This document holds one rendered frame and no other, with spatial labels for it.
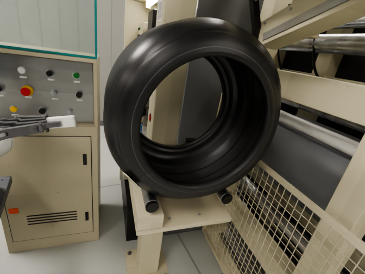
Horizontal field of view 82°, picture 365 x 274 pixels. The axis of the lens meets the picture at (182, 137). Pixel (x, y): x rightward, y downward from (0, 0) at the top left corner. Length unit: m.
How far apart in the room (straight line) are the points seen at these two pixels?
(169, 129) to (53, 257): 1.22
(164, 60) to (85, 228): 1.42
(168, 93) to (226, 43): 0.44
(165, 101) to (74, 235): 1.22
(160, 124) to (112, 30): 2.77
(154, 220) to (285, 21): 0.83
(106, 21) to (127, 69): 3.08
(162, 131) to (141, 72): 0.51
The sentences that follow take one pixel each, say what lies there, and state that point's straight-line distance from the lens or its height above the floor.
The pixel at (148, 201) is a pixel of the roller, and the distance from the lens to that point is 0.71.
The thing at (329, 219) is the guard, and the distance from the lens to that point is 0.77.
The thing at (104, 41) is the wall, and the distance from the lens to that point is 3.60.
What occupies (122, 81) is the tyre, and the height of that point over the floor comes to 1.29.
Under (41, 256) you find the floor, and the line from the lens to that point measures 1.85.
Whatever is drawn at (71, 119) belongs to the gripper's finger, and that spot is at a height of 1.16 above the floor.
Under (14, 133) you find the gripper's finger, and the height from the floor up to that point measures 1.13.
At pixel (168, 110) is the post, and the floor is 1.12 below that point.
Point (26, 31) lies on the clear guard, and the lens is 1.29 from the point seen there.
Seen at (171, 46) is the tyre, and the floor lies 1.38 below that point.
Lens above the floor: 1.38
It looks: 22 degrees down
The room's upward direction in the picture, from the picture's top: 9 degrees clockwise
